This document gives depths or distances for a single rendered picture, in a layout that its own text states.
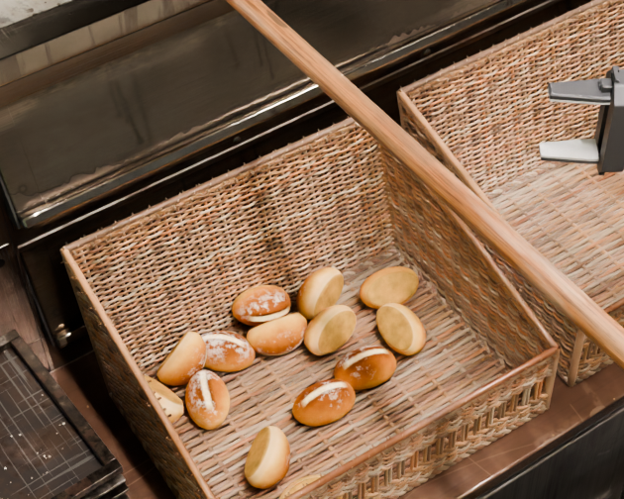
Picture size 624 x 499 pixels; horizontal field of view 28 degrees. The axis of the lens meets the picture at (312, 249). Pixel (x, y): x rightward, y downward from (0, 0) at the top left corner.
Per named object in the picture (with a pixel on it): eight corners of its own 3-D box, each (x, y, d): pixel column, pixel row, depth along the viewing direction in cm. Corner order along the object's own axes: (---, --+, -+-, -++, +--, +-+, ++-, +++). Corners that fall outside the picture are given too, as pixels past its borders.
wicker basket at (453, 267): (82, 362, 197) (51, 244, 177) (374, 219, 217) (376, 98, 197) (236, 599, 169) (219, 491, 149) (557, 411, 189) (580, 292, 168)
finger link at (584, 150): (542, 159, 131) (601, 158, 130) (539, 139, 133) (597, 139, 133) (540, 170, 132) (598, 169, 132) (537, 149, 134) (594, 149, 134)
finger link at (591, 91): (546, 84, 127) (607, 84, 127) (550, 105, 125) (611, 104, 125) (548, 72, 126) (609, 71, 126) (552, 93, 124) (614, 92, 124)
